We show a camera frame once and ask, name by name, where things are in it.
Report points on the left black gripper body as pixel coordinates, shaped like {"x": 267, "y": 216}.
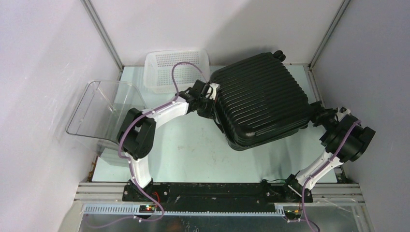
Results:
{"x": 206, "y": 107}

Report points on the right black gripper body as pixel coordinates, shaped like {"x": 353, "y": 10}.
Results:
{"x": 326, "y": 118}

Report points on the black ribbed hard-shell suitcase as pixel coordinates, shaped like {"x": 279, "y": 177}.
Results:
{"x": 259, "y": 101}

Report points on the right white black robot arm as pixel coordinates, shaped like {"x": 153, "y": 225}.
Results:
{"x": 344, "y": 140}

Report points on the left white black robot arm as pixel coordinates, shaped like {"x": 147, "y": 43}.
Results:
{"x": 137, "y": 132}

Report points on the white perforated plastic basket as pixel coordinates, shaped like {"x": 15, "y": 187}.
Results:
{"x": 164, "y": 68}

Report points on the clear acrylic bin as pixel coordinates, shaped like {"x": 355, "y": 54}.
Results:
{"x": 98, "y": 115}

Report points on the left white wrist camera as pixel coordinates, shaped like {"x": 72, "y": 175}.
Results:
{"x": 212, "y": 91}

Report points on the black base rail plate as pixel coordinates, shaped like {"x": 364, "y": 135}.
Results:
{"x": 259, "y": 197}

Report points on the aluminium frame rail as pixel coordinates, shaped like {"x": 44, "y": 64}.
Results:
{"x": 125, "y": 199}

